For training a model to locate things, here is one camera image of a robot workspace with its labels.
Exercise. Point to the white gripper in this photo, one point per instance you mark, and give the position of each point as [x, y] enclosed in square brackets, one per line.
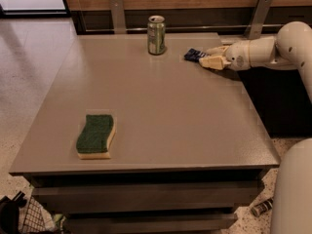
[236, 58]

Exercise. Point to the blue rxbar blueberry wrapper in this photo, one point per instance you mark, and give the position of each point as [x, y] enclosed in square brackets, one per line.
[194, 55]

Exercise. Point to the green and yellow sponge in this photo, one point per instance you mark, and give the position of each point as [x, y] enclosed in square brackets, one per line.
[95, 139]

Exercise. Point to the green soda can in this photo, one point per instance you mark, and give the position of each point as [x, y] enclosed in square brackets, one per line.
[156, 29]

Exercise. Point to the grey drawer cabinet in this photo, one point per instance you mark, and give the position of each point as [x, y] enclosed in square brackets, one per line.
[176, 122]

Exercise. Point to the upper grey drawer front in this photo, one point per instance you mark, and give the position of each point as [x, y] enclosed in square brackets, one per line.
[147, 197]

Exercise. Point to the grey drawer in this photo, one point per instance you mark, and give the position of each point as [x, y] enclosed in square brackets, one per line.
[147, 197]
[164, 224]

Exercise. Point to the lower grey drawer front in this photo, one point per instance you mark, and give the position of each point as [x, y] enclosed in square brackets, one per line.
[164, 224]

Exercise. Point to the black object at corner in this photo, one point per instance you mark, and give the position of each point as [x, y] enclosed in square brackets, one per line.
[10, 213]

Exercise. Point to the right metal bracket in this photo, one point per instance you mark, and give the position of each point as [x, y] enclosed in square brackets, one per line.
[260, 11]

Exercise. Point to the metal bracket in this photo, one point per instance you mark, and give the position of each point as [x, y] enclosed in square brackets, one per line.
[260, 11]
[118, 16]

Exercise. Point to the left metal bracket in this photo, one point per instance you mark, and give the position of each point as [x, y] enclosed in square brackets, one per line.
[118, 16]

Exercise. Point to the horizontal metal rail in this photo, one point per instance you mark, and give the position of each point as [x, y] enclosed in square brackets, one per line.
[227, 30]

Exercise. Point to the striped black white handle tool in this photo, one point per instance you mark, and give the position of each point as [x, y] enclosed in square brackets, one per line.
[262, 207]

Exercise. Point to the wire mesh basket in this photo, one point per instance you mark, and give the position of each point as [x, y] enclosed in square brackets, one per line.
[32, 220]

